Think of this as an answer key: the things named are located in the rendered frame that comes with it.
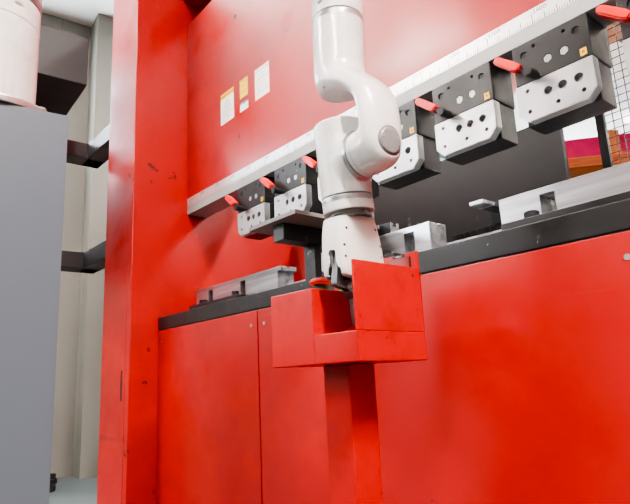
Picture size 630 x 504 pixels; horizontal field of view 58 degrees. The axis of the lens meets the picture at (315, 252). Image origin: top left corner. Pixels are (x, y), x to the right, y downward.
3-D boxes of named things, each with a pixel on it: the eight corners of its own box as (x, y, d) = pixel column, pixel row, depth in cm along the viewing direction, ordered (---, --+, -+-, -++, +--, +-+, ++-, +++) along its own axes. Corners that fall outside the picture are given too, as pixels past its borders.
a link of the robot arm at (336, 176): (387, 192, 93) (350, 206, 100) (376, 115, 95) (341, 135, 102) (347, 188, 88) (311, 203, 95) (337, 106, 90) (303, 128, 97)
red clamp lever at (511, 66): (493, 54, 112) (533, 67, 105) (505, 61, 115) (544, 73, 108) (489, 63, 113) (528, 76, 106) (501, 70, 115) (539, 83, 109)
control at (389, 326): (272, 368, 96) (269, 262, 100) (340, 366, 107) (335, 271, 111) (359, 361, 82) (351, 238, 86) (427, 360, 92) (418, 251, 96)
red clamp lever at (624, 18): (596, 1, 98) (650, 12, 91) (607, 10, 100) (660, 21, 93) (591, 12, 98) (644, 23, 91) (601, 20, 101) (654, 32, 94)
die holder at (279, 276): (196, 317, 203) (196, 290, 205) (211, 317, 207) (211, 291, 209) (281, 297, 166) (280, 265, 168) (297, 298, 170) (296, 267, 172)
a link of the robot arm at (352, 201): (348, 207, 100) (350, 224, 100) (311, 203, 94) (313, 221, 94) (385, 195, 94) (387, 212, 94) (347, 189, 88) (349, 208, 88)
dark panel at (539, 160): (311, 315, 237) (306, 213, 247) (314, 315, 238) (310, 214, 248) (580, 266, 154) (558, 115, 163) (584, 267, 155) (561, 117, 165)
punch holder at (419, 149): (371, 184, 140) (367, 122, 144) (395, 190, 146) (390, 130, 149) (419, 165, 129) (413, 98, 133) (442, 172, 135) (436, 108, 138)
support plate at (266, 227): (248, 231, 137) (248, 227, 137) (330, 244, 154) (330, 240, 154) (295, 213, 124) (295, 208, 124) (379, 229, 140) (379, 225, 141)
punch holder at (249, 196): (237, 237, 185) (237, 188, 188) (259, 240, 190) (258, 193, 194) (264, 226, 173) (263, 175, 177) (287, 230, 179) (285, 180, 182)
